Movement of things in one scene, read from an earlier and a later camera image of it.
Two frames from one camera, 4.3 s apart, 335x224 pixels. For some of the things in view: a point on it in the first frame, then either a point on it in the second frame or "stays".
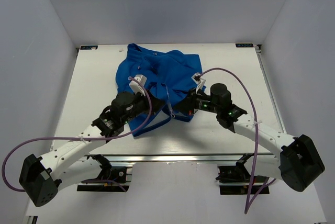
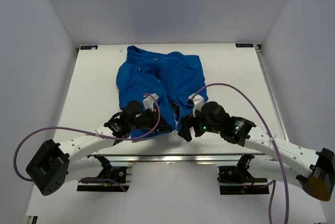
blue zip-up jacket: x=168 y=75 stays
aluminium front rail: x=187 y=158 stays
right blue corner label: x=244 y=45 stays
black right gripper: x=188 y=105 -> x=187 y=122
